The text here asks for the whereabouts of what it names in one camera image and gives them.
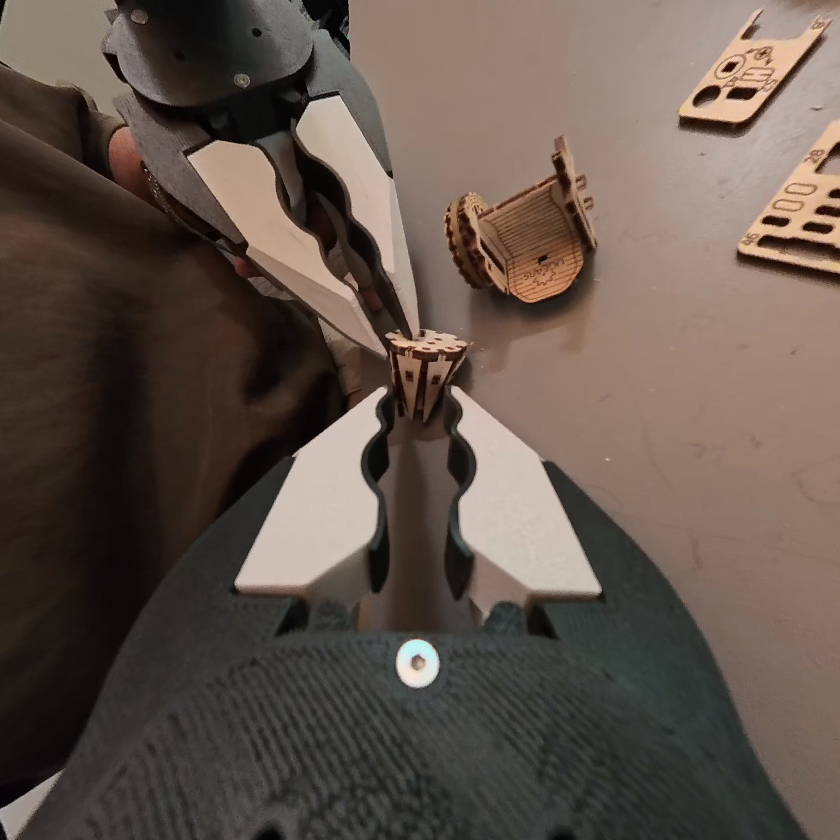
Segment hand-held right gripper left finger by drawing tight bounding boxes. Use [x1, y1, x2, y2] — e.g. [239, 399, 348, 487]
[234, 386, 401, 603]

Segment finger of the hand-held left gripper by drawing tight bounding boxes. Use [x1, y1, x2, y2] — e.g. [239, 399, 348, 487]
[290, 94, 422, 343]
[185, 140, 389, 360]

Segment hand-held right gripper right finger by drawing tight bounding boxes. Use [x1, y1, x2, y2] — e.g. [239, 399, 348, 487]
[445, 386, 603, 623]

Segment small wooden cone assembly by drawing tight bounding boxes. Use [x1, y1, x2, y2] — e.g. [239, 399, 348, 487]
[385, 328, 471, 424]

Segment person's left forearm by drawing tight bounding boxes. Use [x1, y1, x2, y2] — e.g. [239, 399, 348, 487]
[107, 121, 165, 198]

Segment grey desk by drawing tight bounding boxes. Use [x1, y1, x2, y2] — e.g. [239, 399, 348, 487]
[348, 0, 840, 840]

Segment wooden model boat part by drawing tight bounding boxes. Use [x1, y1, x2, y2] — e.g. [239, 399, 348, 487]
[444, 134, 599, 305]

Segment wooden puzzle sheet oval slots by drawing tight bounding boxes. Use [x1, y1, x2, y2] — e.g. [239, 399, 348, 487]
[738, 121, 840, 275]

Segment wooden puzzle sheet round holes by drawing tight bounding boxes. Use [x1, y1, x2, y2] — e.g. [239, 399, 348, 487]
[679, 8, 833, 126]

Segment beaded bracelet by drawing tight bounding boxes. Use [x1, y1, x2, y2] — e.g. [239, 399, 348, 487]
[141, 161, 175, 221]

